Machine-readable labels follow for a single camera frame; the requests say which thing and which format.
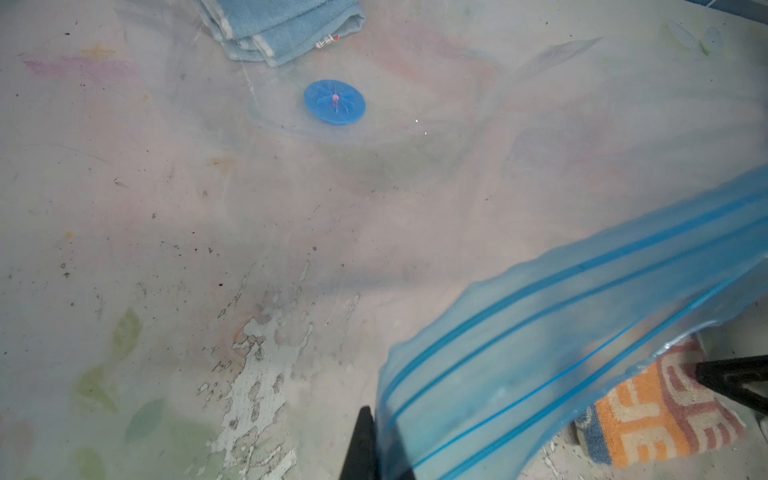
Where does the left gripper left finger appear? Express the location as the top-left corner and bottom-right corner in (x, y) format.
(339, 406), (379, 480)

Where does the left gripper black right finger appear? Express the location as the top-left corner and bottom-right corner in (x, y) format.
(695, 355), (767, 416)

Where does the orange white towel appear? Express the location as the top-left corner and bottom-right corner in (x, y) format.
(574, 336), (746, 468)

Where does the clear vacuum bag blue zipper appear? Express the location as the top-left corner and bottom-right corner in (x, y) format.
(116, 1), (767, 479)

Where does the light blue towel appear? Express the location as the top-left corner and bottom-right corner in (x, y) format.
(193, 0), (365, 67)

